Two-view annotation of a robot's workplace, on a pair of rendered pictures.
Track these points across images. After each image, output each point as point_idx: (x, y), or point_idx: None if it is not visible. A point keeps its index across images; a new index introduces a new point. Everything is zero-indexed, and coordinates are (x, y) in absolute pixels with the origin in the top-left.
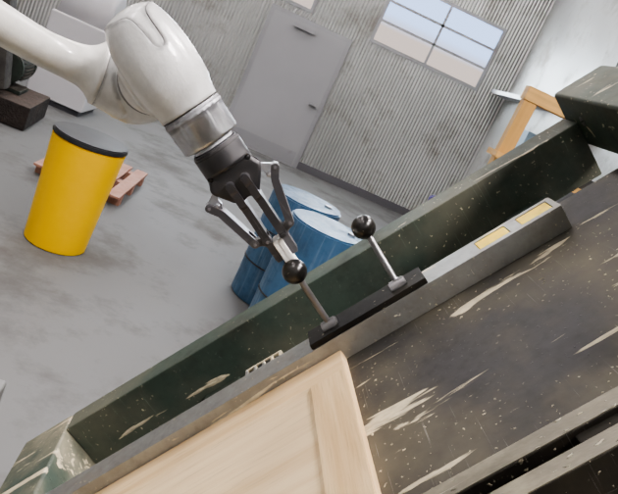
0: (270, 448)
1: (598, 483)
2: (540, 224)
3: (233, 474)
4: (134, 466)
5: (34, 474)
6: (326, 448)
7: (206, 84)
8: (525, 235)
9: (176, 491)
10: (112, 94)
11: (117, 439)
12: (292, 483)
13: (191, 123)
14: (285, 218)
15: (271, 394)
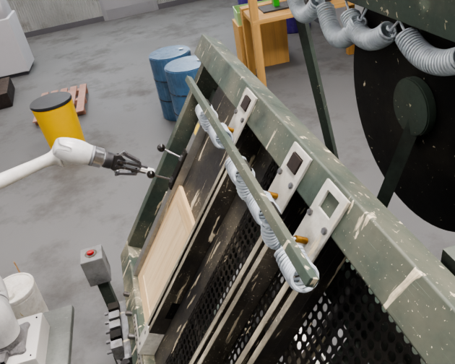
0: (174, 224)
1: (215, 210)
2: None
3: (170, 236)
4: (149, 246)
5: (128, 263)
6: (183, 219)
7: (89, 148)
8: None
9: (161, 248)
10: (66, 162)
11: (144, 238)
12: (180, 232)
13: (94, 161)
14: (137, 162)
15: (169, 207)
